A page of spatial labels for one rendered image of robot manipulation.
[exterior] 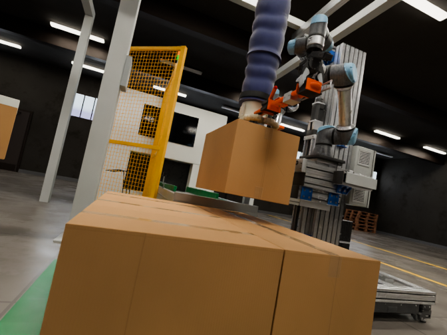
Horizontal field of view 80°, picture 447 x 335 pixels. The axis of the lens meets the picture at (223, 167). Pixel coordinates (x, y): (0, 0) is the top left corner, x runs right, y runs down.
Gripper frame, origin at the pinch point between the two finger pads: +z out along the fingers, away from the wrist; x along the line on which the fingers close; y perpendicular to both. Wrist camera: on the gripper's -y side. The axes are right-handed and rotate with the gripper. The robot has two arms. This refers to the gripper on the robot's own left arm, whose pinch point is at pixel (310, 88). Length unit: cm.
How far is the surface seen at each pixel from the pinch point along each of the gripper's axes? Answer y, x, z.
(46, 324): -29, 76, 90
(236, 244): -28, 34, 67
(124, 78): 163, 92, -33
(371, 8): 139, -156, -194
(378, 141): 688, -797, -257
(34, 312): 40, 93, 121
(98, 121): 165, 106, 12
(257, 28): 55, 10, -56
